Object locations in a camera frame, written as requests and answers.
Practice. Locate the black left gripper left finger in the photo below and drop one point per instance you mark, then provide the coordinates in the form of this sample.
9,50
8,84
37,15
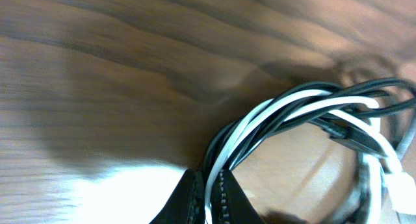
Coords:
186,203

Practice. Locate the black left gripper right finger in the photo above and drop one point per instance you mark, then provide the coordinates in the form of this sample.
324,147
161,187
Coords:
229,204

